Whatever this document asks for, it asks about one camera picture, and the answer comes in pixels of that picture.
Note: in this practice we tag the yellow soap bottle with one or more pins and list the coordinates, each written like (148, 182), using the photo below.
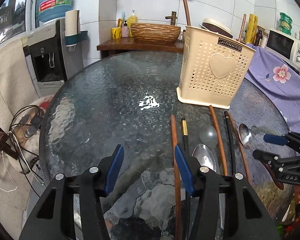
(132, 19)

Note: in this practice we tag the woven brown basin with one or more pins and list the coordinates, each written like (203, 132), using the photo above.
(155, 32)

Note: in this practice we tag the wooden stool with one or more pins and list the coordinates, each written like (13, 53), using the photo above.
(1, 137)

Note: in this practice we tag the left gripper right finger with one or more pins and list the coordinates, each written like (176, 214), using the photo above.
(187, 169)

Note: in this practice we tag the black thin chopstick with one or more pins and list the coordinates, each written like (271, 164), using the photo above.
(231, 142)

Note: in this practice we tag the cream plastic utensil basket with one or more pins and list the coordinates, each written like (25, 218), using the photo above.
(213, 68)

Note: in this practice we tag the wooden counter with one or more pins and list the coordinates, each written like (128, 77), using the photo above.
(114, 47)

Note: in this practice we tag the large steel spoon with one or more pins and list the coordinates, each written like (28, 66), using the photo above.
(207, 158)

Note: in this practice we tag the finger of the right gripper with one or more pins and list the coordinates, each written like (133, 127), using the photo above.
(275, 139)
(275, 158)

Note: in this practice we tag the long curved wooden chopstick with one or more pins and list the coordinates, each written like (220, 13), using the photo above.
(219, 140)

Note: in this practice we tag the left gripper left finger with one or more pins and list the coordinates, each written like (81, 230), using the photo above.
(114, 169)

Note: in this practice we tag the yellow mug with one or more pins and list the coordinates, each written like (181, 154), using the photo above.
(116, 33)

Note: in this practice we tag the brown wooden chopstick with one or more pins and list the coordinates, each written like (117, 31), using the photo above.
(178, 214)
(187, 12)

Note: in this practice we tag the white microwave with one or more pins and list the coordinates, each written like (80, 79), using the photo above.
(285, 47)

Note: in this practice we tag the white cooking pot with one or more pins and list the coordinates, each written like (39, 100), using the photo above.
(217, 27)

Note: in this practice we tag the water dispenser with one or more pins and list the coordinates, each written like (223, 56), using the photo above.
(53, 63)

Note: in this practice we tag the bronze faucet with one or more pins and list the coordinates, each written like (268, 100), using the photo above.
(172, 18)

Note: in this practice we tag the purple floral cloth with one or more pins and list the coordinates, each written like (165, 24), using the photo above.
(278, 82)

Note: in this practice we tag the thin wooden chopstick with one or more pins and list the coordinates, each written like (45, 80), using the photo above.
(240, 146)

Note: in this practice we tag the round glass table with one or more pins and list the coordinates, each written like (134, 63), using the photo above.
(128, 99)

